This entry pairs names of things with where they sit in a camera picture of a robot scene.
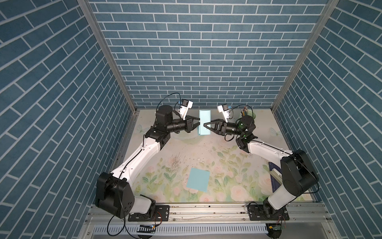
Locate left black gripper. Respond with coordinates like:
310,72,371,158
164,116,203,134

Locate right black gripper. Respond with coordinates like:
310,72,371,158
204,121,244,139

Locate light blue paper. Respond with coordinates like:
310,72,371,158
187,168,210,192
198,110,211,135

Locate light blue paper front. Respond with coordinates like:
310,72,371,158
187,168,210,192

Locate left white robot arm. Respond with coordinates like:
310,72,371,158
95,100,200,221

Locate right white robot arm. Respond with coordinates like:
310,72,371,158
204,116,319,219

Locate coloured pencils in cup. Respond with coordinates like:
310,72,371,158
241,106,248,116

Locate green pen cup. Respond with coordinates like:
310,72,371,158
240,109,256,124

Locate floral table mat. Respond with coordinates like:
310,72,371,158
98,109,315,203

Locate white stapler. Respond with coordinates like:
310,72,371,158
270,168,283,185

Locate dark blue book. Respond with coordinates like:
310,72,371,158
268,162,283,192

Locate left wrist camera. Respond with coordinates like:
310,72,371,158
179,99,193,120

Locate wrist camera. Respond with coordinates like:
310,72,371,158
217,104,230,122
179,99,193,120

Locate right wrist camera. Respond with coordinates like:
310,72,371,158
217,104,230,122

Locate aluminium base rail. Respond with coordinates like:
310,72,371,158
86,202,332,225

